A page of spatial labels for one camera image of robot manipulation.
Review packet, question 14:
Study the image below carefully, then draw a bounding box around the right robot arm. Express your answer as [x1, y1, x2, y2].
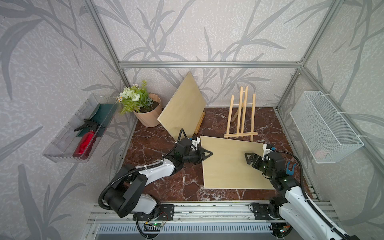
[245, 151, 358, 240]

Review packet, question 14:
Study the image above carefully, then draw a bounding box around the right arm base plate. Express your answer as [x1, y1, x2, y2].
[249, 202, 299, 223]

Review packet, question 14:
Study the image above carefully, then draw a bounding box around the aluminium cage frame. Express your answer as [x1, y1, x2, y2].
[83, 0, 384, 172]

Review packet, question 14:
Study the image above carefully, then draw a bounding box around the white wire basket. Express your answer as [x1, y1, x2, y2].
[290, 91, 364, 164]

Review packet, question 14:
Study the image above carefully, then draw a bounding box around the wooden easel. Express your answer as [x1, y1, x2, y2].
[194, 112, 206, 135]
[224, 87, 258, 142]

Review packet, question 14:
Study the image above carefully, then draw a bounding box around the pink item in basket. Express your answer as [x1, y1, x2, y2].
[315, 149, 330, 159]

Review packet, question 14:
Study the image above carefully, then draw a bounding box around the green trowel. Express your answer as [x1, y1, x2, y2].
[77, 104, 118, 137]

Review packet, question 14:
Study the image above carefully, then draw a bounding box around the aluminium front rail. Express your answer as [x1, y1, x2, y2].
[80, 200, 350, 240]

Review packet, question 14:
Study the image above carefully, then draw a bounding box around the blue hand rake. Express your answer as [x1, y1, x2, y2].
[286, 161, 298, 176]

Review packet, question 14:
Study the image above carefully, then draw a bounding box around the potted flower plant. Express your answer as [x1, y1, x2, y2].
[117, 80, 162, 128]

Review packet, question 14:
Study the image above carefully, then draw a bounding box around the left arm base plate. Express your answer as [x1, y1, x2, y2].
[133, 204, 175, 221]

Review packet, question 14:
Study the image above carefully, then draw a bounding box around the clear plastic wall bin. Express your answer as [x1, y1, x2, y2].
[43, 94, 118, 163]

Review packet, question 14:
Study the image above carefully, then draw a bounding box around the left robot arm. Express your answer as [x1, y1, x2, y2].
[98, 138, 213, 220]

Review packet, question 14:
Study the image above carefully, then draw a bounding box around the wooden board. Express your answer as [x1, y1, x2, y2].
[201, 136, 274, 190]
[158, 72, 207, 140]

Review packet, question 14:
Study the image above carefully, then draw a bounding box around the red spray bottle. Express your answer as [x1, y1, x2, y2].
[73, 119, 100, 160]

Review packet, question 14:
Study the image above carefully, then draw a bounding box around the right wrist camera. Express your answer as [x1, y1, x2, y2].
[262, 144, 277, 157]

